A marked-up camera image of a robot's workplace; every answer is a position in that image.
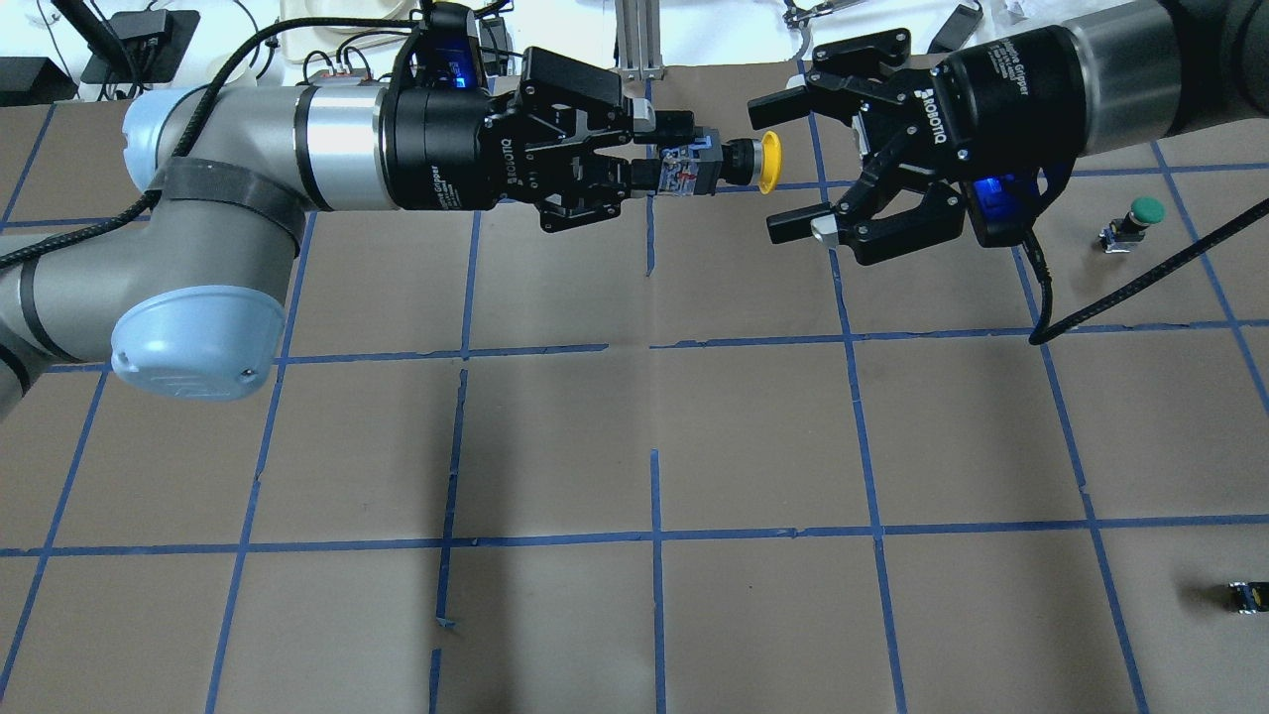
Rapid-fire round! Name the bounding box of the right black braided cable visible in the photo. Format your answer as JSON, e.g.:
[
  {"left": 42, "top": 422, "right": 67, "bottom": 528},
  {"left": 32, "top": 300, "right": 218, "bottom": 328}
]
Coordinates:
[{"left": 1022, "top": 193, "right": 1269, "bottom": 346}]

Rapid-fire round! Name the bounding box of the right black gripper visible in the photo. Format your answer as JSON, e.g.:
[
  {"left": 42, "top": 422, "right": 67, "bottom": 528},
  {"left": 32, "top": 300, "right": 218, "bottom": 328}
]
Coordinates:
[{"left": 747, "top": 27, "right": 1088, "bottom": 266}]

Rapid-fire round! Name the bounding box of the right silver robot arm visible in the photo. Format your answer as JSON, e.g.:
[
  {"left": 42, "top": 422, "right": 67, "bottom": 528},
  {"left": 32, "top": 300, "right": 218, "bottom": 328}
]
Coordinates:
[{"left": 747, "top": 1, "right": 1266, "bottom": 264}]

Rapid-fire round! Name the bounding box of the red push button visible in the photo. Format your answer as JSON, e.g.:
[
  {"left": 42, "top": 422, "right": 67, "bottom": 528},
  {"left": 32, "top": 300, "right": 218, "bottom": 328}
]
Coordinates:
[{"left": 1098, "top": 197, "right": 1167, "bottom": 256}]

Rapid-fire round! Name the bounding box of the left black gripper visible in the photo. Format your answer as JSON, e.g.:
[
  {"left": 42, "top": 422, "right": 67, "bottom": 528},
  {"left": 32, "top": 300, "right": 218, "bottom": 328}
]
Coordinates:
[{"left": 382, "top": 49, "right": 700, "bottom": 232}]

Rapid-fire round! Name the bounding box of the aluminium profile post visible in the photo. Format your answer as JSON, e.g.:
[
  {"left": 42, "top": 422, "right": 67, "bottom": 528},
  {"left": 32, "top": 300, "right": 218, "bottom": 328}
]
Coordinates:
[{"left": 615, "top": 0, "right": 665, "bottom": 80}]

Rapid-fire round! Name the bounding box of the black box on shelf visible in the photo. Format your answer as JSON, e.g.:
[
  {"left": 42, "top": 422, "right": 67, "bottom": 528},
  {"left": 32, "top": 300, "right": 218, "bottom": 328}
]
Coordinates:
[{"left": 72, "top": 9, "right": 202, "bottom": 85}]

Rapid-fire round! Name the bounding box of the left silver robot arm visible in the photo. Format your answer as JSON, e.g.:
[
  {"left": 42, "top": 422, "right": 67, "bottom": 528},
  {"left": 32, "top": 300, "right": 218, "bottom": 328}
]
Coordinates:
[{"left": 3, "top": 47, "right": 700, "bottom": 415}]

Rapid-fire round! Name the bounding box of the beige device with cables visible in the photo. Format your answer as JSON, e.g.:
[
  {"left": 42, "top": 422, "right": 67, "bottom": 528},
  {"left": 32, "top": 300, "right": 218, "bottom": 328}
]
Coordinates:
[{"left": 278, "top": 1, "right": 420, "bottom": 80}]

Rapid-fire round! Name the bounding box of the yellow push button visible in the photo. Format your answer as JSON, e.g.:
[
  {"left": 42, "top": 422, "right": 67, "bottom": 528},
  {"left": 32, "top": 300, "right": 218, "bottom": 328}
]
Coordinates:
[{"left": 654, "top": 128, "right": 784, "bottom": 197}]

